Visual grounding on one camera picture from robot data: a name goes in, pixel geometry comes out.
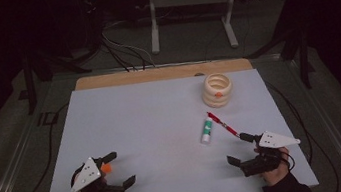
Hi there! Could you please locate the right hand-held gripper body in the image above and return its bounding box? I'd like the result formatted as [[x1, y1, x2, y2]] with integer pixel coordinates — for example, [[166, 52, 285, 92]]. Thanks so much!
[[235, 125, 306, 179]]

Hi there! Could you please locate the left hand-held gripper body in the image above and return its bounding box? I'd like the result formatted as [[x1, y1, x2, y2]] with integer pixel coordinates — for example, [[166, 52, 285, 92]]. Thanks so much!
[[66, 153, 126, 192]]

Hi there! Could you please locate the orange highlighter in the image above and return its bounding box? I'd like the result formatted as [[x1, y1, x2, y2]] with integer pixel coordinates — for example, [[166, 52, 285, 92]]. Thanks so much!
[[99, 162, 114, 176]]

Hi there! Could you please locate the red pen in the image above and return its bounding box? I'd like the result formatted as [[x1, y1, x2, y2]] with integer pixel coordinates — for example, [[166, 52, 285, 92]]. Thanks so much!
[[206, 107, 242, 143]]

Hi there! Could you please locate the white green glue stick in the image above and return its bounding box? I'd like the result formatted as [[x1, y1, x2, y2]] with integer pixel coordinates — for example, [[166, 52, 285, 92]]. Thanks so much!
[[197, 116, 218, 146]]

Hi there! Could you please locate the cream ribbed pen holder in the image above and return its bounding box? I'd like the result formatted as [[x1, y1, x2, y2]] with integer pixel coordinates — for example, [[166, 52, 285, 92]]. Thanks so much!
[[199, 70, 237, 111]]

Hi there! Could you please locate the person's right hand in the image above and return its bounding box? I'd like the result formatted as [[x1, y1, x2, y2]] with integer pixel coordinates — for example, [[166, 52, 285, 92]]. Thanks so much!
[[254, 143, 295, 188]]

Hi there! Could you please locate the white table mat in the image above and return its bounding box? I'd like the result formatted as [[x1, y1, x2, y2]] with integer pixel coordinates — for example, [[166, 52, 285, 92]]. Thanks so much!
[[23, 58, 321, 192]]

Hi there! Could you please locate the black floor socket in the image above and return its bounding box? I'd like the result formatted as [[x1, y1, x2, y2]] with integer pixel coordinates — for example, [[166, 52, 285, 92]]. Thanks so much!
[[35, 109, 61, 128]]

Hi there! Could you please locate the black tripod stand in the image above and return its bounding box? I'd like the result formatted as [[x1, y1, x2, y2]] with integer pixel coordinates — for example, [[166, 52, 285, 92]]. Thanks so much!
[[18, 41, 97, 117], [238, 0, 319, 98]]

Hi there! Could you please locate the dark equipment rack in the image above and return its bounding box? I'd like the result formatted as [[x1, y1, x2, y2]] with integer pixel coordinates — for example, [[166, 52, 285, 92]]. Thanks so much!
[[75, 0, 110, 57]]

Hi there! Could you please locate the black floor cable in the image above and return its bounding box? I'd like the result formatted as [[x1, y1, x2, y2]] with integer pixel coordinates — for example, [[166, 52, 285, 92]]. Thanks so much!
[[0, 102, 83, 192], [265, 73, 341, 192]]

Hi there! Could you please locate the black cable bundle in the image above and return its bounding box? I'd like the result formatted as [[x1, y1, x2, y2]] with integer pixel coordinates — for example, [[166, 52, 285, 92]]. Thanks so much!
[[100, 33, 149, 77]]

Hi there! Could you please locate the white cable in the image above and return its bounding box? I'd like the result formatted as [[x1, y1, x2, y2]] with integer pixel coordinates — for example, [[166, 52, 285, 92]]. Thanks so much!
[[101, 23, 157, 76]]

